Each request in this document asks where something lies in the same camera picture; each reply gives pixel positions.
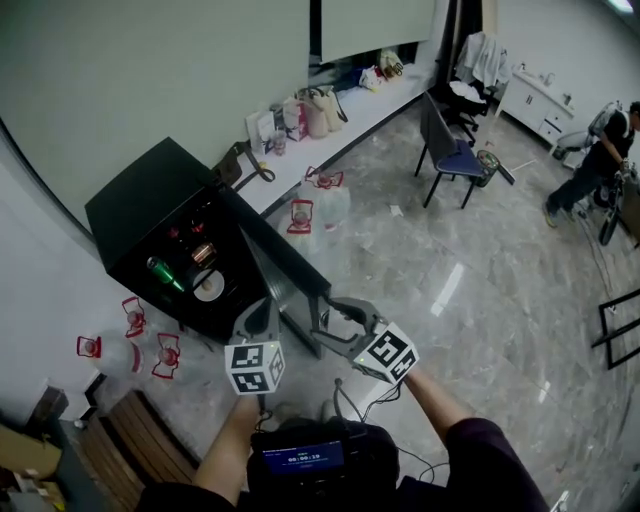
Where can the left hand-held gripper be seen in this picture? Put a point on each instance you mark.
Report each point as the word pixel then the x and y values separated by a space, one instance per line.
pixel 252 367

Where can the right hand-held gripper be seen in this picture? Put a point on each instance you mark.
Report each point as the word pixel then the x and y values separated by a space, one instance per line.
pixel 387 352

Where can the white round plate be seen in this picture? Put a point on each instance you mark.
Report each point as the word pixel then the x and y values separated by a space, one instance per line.
pixel 216 282

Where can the black mini fridge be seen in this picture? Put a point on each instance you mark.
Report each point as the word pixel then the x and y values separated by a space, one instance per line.
pixel 145 200

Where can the person's left forearm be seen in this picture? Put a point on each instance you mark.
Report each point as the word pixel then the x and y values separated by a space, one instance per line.
pixel 225 445

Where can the person's right forearm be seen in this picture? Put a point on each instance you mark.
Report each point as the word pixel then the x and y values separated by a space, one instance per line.
pixel 435 405

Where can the person's right shoe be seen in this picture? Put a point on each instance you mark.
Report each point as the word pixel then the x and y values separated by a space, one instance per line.
pixel 332 409

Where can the person's shoe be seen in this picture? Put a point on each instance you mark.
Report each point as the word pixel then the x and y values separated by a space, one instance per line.
pixel 286 414
pixel 332 409

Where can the copper drink can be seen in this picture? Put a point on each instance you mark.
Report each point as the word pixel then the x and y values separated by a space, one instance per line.
pixel 203 254

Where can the person's left shoe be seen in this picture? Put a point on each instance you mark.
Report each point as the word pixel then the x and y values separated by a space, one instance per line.
pixel 286 414

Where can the green drink can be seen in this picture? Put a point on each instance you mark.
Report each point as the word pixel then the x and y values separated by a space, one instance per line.
pixel 165 274

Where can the dark cola bottle red label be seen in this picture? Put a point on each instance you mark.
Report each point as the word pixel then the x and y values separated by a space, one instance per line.
pixel 197 227
pixel 174 233

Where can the black screen device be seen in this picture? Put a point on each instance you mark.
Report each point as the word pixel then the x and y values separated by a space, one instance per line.
pixel 300 457

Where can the black handbag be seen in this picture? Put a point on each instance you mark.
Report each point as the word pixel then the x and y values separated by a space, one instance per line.
pixel 232 167

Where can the wooden slatted bench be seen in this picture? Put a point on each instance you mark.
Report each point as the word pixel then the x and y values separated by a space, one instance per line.
pixel 135 445

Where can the clear plastic drink cup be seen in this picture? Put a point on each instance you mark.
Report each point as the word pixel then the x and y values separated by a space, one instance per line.
pixel 278 142

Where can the person's dark shirt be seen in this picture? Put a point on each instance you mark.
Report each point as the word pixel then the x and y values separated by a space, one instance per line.
pixel 475 475

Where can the white low ledge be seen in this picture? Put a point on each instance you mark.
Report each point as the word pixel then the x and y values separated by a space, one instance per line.
pixel 350 130

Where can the pink and white paper bag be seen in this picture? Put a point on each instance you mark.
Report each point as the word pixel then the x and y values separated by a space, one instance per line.
pixel 295 120

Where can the grey chair blue seat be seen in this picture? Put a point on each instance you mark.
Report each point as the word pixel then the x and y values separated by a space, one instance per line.
pixel 450 150

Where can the green mesh trash bin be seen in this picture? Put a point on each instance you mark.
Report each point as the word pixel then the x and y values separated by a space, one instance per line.
pixel 487 167

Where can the beige tote bag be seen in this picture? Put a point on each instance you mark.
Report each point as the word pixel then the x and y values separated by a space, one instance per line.
pixel 320 112

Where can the black office chair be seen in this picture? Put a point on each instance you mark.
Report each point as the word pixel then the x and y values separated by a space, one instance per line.
pixel 465 110

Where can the white plastic bag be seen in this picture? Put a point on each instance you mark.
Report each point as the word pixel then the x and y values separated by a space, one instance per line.
pixel 371 79

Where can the wide white roller blind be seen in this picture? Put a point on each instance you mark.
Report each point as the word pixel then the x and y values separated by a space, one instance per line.
pixel 150 90

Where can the flat cardboard box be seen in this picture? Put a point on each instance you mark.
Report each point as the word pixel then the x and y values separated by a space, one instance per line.
pixel 27 452

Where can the woven beige bag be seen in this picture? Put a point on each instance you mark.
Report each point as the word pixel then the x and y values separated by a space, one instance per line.
pixel 390 62

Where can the white low cabinet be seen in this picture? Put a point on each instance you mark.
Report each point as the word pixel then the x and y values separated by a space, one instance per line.
pixel 535 105

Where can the white jacket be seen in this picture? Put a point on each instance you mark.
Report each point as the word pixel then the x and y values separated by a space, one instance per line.
pixel 482 57

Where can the narrow white roller blind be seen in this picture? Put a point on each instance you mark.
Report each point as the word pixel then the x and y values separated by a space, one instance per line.
pixel 375 25

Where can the black curtain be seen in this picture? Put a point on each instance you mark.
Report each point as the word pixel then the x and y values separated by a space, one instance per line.
pixel 450 40

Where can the black metal table frame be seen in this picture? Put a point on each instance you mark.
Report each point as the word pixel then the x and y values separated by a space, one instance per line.
pixel 617 310

